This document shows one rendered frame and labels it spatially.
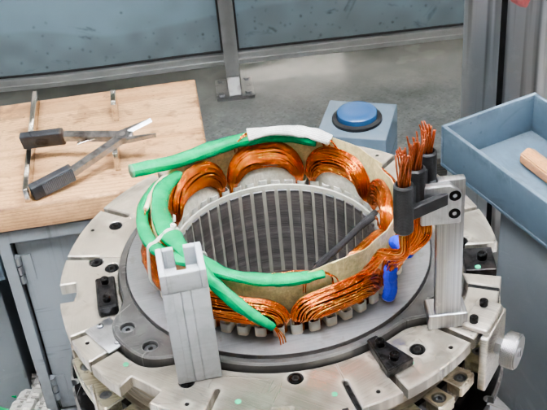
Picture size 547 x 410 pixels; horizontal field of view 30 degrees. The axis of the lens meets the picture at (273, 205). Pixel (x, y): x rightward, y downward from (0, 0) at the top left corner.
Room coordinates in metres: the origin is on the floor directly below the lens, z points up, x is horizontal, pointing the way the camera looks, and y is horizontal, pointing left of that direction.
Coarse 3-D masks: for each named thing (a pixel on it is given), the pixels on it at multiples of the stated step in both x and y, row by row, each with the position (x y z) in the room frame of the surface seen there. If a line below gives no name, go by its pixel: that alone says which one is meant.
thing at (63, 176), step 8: (64, 168) 0.74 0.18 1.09; (48, 176) 0.73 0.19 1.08; (56, 176) 0.73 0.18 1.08; (64, 176) 0.73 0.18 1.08; (72, 176) 0.74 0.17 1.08; (32, 184) 0.72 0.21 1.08; (40, 184) 0.72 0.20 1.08; (48, 184) 0.73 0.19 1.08; (56, 184) 0.73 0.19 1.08; (64, 184) 0.73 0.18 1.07; (32, 192) 0.72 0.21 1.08; (40, 192) 0.72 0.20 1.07; (48, 192) 0.73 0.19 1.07
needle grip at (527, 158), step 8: (528, 152) 0.76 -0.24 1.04; (536, 152) 0.76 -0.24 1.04; (520, 160) 0.76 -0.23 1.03; (528, 160) 0.75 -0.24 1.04; (536, 160) 0.75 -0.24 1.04; (544, 160) 0.75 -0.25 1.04; (528, 168) 0.75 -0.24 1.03; (536, 168) 0.74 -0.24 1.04; (544, 168) 0.74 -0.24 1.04; (544, 176) 0.73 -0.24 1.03
